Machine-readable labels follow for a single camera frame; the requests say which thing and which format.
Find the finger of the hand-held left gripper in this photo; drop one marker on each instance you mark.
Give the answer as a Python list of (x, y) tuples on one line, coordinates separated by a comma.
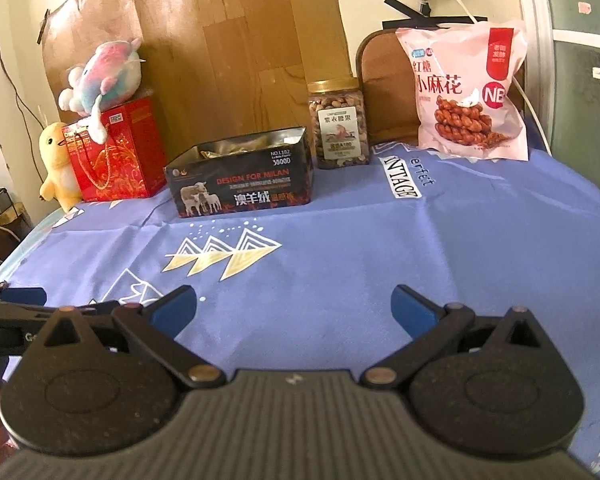
[(22, 295)]

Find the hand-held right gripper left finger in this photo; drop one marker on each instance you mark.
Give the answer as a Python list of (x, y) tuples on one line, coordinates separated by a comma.
[(175, 307)]

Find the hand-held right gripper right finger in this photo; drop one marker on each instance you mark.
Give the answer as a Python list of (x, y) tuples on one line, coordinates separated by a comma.
[(412, 307)]

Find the black sheep-print box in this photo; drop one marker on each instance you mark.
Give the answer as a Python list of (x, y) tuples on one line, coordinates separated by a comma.
[(240, 185)]

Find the clear peanut bag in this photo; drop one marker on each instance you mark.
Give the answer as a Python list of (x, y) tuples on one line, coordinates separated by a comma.
[(245, 144)]

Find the wooden stool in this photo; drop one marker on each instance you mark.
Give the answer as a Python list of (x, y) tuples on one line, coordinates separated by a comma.
[(12, 220)]

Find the blue printed tablecloth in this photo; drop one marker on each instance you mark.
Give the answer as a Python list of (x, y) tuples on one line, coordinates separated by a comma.
[(330, 260)]

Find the black power adapter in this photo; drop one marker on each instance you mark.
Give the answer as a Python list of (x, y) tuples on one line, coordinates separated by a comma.
[(0, 200)]

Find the yellow duck plush toy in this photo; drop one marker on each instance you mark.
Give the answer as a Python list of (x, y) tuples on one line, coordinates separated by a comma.
[(55, 160)]

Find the red gift bag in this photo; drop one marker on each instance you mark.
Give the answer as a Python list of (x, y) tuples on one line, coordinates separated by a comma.
[(130, 160)]

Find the clear nut jar gold lid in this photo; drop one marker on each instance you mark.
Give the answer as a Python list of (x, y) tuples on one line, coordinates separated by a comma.
[(340, 130)]

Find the pastel plush toy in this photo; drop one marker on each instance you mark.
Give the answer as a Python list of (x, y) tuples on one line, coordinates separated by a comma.
[(105, 75)]

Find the large pink snack bag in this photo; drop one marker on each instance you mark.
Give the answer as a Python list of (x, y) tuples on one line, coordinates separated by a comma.
[(460, 75)]

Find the wood grain board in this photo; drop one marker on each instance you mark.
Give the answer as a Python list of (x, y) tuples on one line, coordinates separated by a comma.
[(240, 45)]

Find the black tape strip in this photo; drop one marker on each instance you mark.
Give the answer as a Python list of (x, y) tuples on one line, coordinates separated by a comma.
[(405, 6), (45, 25)]

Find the brown paper sheet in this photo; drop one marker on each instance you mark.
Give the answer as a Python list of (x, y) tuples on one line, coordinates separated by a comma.
[(90, 25)]

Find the glass door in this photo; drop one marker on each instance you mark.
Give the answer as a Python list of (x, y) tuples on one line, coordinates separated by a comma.
[(580, 85)]

